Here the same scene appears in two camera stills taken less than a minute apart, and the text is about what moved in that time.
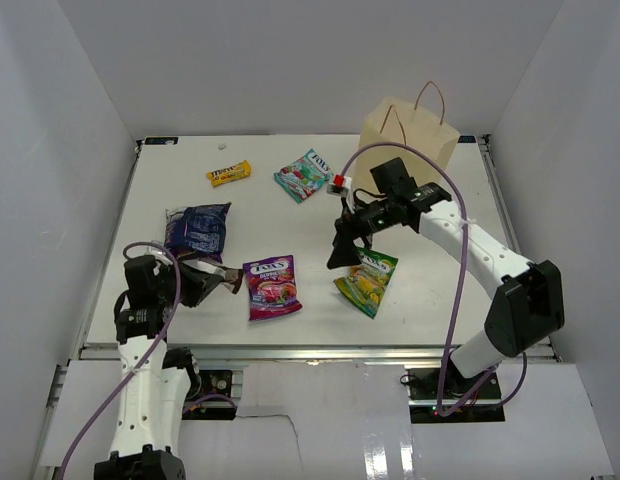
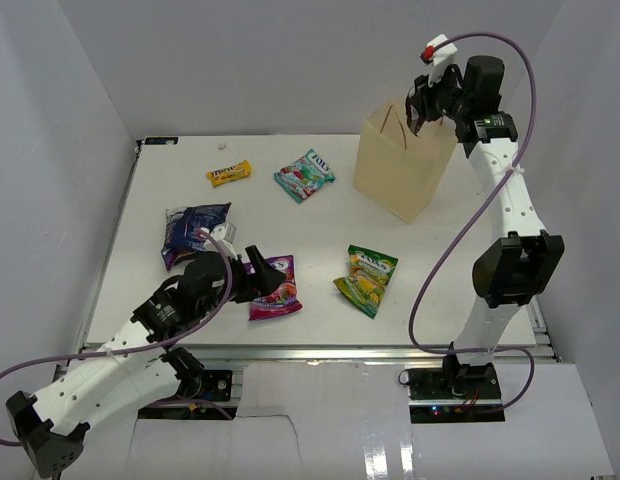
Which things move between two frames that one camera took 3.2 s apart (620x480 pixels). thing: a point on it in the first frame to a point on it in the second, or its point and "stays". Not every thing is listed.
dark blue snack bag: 197,231 stays
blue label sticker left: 161,140 stays
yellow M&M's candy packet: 229,173 stays
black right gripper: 349,228 to 425,95
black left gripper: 199,281 to 266,278
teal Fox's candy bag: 302,178 stays
